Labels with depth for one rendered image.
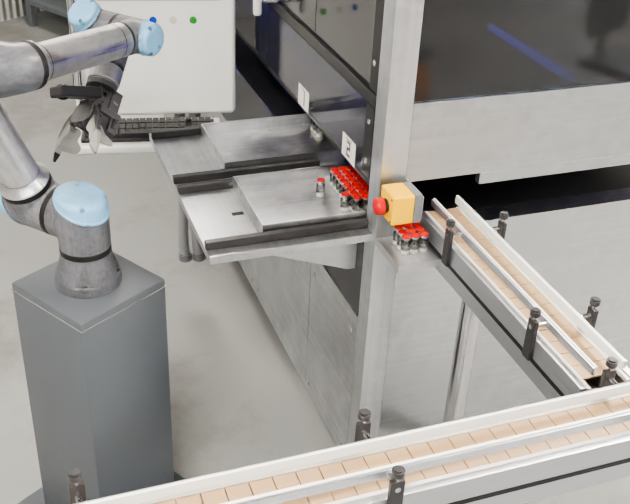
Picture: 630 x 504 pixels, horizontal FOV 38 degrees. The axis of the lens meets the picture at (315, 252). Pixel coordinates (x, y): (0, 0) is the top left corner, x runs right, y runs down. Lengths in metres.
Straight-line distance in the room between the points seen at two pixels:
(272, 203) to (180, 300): 1.27
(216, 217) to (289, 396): 0.98
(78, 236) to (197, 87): 1.03
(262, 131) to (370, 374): 0.78
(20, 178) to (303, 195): 0.70
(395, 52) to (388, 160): 0.26
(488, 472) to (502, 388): 1.19
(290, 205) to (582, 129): 0.74
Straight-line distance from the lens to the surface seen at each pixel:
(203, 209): 2.30
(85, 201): 2.08
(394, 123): 2.09
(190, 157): 2.56
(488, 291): 1.98
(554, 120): 2.31
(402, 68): 2.04
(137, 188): 4.31
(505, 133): 2.25
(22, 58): 1.86
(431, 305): 2.40
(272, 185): 2.41
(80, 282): 2.15
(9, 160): 2.08
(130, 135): 2.84
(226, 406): 3.04
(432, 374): 2.55
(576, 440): 1.65
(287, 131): 2.72
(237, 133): 2.70
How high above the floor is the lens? 1.99
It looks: 31 degrees down
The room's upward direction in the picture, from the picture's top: 3 degrees clockwise
